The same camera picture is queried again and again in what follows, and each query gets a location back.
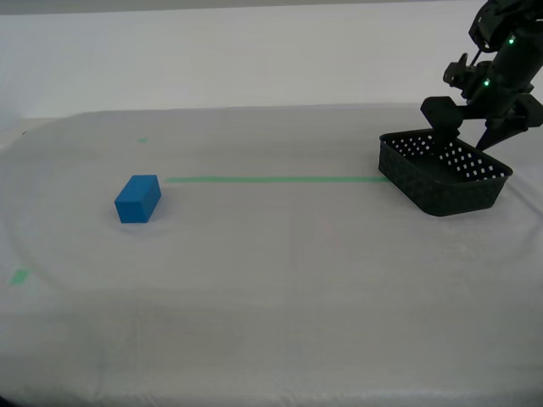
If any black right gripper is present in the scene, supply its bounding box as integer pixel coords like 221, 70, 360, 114
419, 59, 543, 150

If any black perforated plastic basket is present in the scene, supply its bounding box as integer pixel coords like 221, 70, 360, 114
378, 129, 514, 220

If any blue rectangular block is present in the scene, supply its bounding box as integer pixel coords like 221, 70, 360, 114
114, 174, 163, 225

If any long green tape line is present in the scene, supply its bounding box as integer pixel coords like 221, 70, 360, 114
165, 176, 394, 185

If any white woven plastic table cover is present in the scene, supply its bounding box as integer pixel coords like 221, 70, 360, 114
0, 103, 543, 407

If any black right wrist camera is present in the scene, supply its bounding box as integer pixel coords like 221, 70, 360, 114
443, 53, 480, 101

